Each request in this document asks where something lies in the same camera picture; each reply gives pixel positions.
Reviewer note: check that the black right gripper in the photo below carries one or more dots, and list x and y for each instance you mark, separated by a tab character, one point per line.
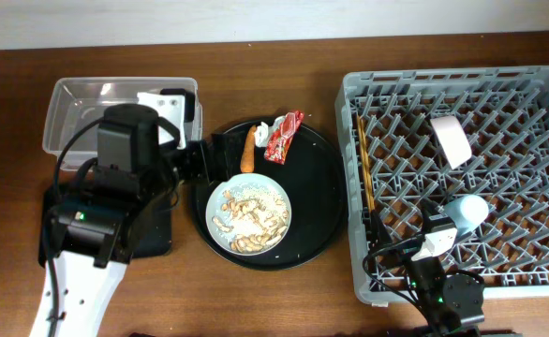
381	237

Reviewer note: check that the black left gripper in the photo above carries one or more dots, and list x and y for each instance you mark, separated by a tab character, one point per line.
225	157

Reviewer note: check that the orange carrot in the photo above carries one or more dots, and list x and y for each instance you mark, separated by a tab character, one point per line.
247	164

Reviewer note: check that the white tissue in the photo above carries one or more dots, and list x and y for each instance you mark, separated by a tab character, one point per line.
263	133

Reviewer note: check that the red snack wrapper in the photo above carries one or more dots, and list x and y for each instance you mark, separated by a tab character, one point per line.
281	136

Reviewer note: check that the light blue plastic cup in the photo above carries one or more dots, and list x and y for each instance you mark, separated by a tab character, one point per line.
467	213

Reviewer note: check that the wooden chopstick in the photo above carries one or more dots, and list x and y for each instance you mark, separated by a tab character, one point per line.
362	161
368	164

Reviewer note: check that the grey plate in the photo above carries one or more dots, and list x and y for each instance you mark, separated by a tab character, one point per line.
248	214

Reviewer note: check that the rice and food scraps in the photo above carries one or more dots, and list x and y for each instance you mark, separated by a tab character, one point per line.
253	220

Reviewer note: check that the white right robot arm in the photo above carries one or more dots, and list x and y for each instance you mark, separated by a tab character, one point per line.
450	301

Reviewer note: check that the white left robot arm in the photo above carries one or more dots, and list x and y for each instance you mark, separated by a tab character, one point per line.
119	206

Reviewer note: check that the grey dishwasher rack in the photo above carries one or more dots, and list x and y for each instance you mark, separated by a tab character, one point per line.
393	160

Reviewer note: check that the round black tray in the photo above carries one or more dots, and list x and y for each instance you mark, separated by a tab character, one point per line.
313	178

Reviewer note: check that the rectangular black tray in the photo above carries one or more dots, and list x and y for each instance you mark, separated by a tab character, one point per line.
156	242

